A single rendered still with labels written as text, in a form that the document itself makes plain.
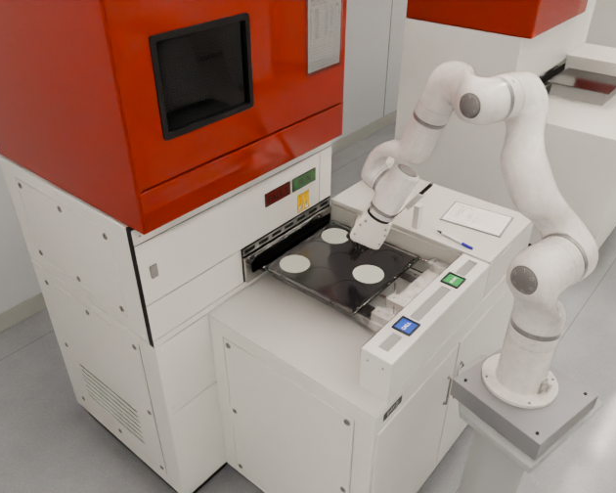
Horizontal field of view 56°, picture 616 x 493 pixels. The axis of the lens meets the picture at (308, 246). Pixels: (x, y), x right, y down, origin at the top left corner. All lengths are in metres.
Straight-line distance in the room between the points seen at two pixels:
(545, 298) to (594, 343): 1.90
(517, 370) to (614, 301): 2.06
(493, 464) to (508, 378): 0.30
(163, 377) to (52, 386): 1.17
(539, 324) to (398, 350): 0.34
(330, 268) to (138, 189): 0.72
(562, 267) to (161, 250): 0.98
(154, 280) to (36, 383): 1.45
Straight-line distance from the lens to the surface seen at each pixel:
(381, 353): 1.49
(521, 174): 1.35
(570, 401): 1.63
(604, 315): 3.43
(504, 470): 1.78
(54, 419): 2.80
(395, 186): 1.64
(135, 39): 1.33
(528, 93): 1.39
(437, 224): 2.01
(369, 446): 1.64
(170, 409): 1.95
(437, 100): 1.47
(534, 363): 1.52
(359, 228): 1.72
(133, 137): 1.37
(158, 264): 1.61
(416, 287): 1.85
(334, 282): 1.80
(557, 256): 1.34
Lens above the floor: 2.00
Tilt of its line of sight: 34 degrees down
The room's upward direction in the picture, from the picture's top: straight up
